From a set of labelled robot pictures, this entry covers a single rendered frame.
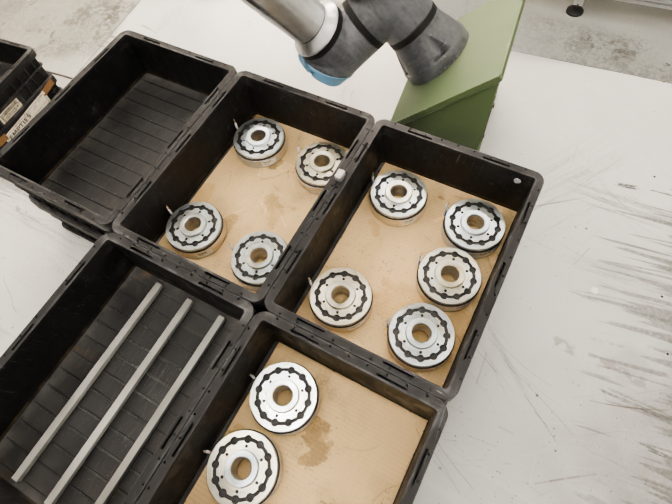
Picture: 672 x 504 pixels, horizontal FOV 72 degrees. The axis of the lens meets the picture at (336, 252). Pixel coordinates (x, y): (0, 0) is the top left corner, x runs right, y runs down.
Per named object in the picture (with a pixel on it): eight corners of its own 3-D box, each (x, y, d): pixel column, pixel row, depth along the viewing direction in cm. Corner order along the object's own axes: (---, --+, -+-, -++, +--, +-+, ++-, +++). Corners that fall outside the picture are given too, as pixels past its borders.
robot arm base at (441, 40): (421, 48, 108) (394, 15, 103) (476, 16, 96) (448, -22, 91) (401, 95, 102) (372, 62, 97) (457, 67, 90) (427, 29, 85)
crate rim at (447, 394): (378, 125, 84) (378, 116, 82) (542, 183, 76) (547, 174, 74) (262, 311, 69) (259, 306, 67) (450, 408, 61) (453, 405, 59)
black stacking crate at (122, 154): (149, 73, 109) (126, 31, 98) (253, 112, 100) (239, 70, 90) (29, 201, 94) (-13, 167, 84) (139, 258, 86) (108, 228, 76)
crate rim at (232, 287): (243, 77, 92) (240, 68, 90) (378, 125, 84) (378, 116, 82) (114, 235, 77) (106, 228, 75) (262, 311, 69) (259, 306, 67)
